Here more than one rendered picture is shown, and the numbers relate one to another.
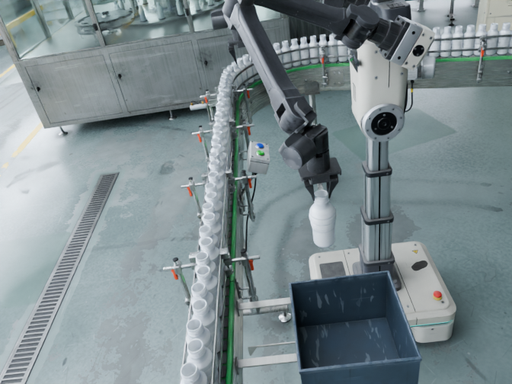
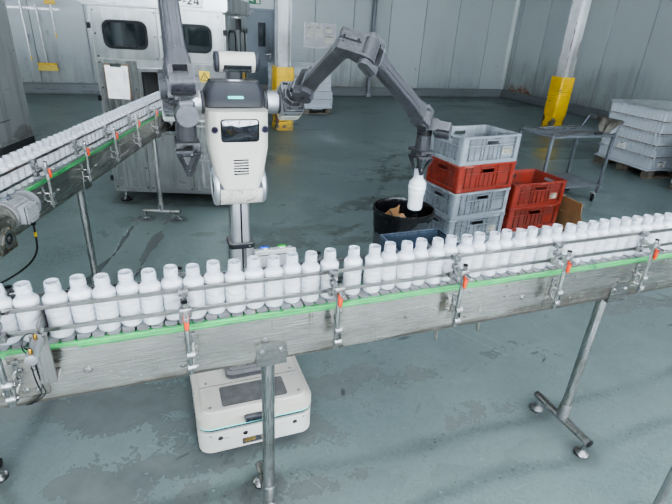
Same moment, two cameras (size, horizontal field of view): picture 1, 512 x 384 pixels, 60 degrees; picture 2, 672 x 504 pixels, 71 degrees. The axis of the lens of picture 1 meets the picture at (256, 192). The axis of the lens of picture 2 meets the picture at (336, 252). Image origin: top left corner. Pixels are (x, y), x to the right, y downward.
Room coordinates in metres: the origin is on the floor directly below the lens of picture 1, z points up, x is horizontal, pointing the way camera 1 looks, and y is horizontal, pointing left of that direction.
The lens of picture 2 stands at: (2.02, 1.36, 1.80)
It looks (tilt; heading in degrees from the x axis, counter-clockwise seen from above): 25 degrees down; 244
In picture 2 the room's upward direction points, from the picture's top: 3 degrees clockwise
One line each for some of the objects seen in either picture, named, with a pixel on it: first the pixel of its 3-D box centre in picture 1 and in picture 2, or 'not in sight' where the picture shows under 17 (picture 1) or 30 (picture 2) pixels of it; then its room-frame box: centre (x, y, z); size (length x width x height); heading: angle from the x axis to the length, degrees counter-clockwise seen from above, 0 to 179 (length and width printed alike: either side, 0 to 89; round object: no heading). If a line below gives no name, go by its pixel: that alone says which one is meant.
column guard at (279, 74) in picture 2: not in sight; (282, 98); (-0.96, -7.30, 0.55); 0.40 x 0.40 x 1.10; 85
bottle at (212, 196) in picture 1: (216, 214); (388, 265); (1.23, 0.15, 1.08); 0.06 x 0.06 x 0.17
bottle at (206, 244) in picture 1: (212, 261); (448, 257); (0.99, 0.17, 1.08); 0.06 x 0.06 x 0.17
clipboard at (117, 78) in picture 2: not in sight; (117, 81); (1.89, -3.81, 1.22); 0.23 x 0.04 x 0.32; 157
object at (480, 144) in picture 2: not in sight; (474, 144); (-0.65, -1.65, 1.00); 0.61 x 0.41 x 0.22; 3
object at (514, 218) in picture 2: not in sight; (518, 210); (-1.36, -1.70, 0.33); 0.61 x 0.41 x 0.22; 178
